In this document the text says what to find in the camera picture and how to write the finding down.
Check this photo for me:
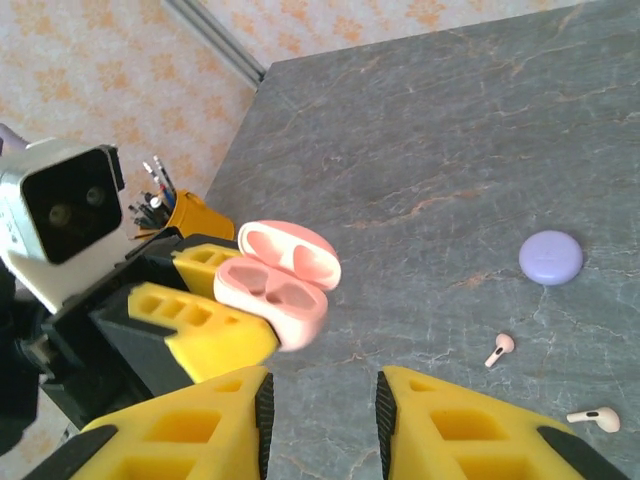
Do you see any silver tipped pen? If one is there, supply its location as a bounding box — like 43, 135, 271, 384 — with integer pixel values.
142, 160, 170, 197
153, 154, 177, 194

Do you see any pink wireless earbud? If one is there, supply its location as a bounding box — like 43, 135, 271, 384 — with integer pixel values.
483, 333, 515, 370
566, 406, 622, 434

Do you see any purple earbud charging case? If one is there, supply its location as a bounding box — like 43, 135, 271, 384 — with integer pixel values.
518, 229, 585, 287

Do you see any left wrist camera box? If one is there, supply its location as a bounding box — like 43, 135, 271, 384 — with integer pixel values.
0, 138, 126, 314

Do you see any grey aluminium wall strip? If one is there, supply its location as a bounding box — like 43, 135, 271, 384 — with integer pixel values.
162, 0, 267, 84

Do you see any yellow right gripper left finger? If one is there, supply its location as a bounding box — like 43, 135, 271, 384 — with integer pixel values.
24, 365, 275, 480

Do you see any pink earbud charging case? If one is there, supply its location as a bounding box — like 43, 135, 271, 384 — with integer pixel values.
213, 219, 343, 354

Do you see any black pen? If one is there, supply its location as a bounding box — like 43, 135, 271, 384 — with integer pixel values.
128, 202, 162, 230

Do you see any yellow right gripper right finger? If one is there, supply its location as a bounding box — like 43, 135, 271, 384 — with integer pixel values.
375, 366, 635, 480

